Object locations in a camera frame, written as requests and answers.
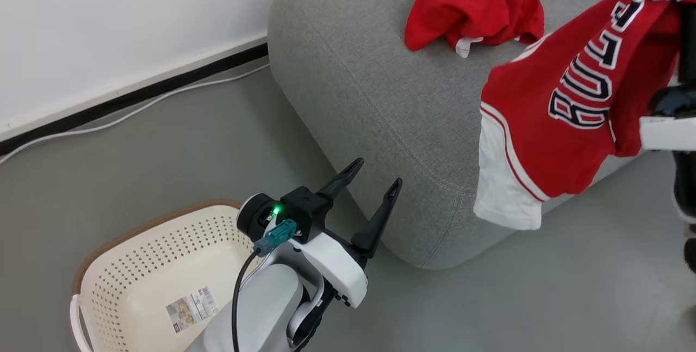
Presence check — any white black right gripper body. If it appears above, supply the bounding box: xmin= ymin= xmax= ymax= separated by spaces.
xmin=639 ymin=85 xmax=696 ymax=151

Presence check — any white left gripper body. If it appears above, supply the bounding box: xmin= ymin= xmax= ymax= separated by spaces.
xmin=293 ymin=231 xmax=369 ymax=309

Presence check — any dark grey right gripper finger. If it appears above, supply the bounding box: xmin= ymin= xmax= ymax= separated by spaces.
xmin=679 ymin=3 xmax=696 ymax=86

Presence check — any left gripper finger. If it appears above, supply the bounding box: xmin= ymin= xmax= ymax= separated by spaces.
xmin=317 ymin=158 xmax=364 ymax=211
xmin=351 ymin=178 xmax=403 ymax=258

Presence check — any red white basketball jersey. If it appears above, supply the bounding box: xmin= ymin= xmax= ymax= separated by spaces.
xmin=473 ymin=0 xmax=696 ymax=231

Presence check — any plain red t-shirt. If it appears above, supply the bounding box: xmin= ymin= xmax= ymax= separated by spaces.
xmin=404 ymin=0 xmax=545 ymax=59

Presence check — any cream perforated laundry basket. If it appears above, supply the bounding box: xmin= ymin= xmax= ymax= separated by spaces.
xmin=70 ymin=200 xmax=272 ymax=352

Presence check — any grey fabric sofa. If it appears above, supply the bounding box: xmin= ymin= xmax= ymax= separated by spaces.
xmin=268 ymin=0 xmax=696 ymax=270

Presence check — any paper label sticker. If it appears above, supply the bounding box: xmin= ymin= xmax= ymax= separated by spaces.
xmin=166 ymin=286 xmax=219 ymax=334

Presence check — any black baseboard strip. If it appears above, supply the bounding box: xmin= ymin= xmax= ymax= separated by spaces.
xmin=0 ymin=43 xmax=270 ymax=156

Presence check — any black cable with teal connector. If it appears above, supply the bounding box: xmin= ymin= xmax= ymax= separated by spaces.
xmin=231 ymin=219 xmax=299 ymax=352

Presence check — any white floor cable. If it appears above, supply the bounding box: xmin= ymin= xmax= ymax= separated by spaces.
xmin=0 ymin=63 xmax=271 ymax=165

